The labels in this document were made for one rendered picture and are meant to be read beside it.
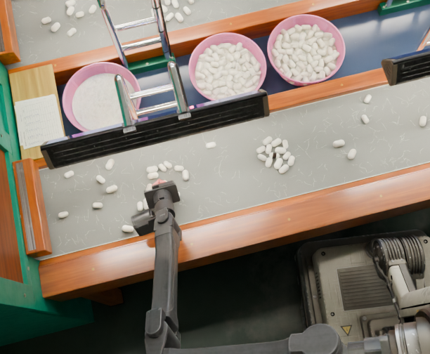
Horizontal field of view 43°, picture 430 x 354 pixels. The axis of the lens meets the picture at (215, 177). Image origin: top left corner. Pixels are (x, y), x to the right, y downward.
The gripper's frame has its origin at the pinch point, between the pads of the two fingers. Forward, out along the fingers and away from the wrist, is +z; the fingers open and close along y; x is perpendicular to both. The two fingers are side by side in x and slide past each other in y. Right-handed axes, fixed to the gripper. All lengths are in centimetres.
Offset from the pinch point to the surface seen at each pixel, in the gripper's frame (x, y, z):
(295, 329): 94, -37, 8
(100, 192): 0.0, 19.5, 2.7
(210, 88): -17.6, -24.5, 22.3
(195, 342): 90, 6, 12
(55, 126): -19.6, 29.0, 19.2
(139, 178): -1.0, 6.2, 3.9
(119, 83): -39.5, 2.2, -10.0
